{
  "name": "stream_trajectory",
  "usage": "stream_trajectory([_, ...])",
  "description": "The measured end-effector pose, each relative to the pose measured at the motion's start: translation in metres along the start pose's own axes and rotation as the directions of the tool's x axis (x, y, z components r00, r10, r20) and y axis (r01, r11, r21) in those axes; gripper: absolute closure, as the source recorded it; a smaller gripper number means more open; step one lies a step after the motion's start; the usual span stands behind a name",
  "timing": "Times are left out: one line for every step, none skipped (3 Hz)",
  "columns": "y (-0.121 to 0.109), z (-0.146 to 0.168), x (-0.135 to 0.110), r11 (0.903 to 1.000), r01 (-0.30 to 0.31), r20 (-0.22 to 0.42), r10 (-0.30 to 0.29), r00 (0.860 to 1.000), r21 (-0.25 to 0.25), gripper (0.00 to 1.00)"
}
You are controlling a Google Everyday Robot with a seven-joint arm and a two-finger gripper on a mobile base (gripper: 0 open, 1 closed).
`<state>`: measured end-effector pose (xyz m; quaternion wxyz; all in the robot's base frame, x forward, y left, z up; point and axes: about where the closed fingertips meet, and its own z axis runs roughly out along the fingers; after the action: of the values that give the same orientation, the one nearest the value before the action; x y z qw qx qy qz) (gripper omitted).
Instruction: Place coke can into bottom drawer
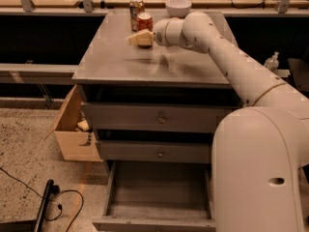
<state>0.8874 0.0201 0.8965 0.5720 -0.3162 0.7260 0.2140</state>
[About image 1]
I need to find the bottom drawer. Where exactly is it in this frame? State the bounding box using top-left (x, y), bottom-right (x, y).
top-left (93, 161), bottom-right (215, 232)

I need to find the black bar on floor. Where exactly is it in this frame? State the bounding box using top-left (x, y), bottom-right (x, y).
top-left (0, 179), bottom-right (56, 232)

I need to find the gold soda can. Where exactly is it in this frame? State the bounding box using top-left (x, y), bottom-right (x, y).
top-left (129, 0), bottom-right (145, 31)

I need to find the red coke can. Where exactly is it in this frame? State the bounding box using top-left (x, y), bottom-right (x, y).
top-left (136, 13), bottom-right (153, 32)

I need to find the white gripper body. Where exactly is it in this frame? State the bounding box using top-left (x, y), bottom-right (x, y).
top-left (153, 17), bottom-right (189, 47)

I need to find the grey drawer cabinet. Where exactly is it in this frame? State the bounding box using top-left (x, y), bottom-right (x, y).
top-left (71, 10), bottom-right (245, 178)

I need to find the white bowl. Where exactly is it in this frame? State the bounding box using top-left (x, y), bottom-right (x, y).
top-left (165, 0), bottom-right (192, 17)

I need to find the hand sanitizer bottle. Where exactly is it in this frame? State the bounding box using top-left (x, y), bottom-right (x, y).
top-left (264, 51), bottom-right (279, 72)

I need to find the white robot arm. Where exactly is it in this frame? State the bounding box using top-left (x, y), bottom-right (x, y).
top-left (127, 12), bottom-right (309, 232)

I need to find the top drawer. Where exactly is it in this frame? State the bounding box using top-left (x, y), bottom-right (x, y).
top-left (82, 102), bottom-right (233, 133)

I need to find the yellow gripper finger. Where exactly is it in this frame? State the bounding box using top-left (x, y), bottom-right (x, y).
top-left (126, 29), bottom-right (154, 46)

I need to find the middle drawer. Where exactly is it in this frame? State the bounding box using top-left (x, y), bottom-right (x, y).
top-left (97, 141), bottom-right (211, 163)

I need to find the drawer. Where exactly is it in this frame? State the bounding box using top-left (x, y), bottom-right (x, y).
top-left (97, 141), bottom-right (211, 163)
top-left (82, 102), bottom-right (233, 133)
top-left (93, 161), bottom-right (215, 232)

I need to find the cardboard box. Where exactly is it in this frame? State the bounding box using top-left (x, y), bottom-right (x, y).
top-left (45, 86), bottom-right (102, 162)

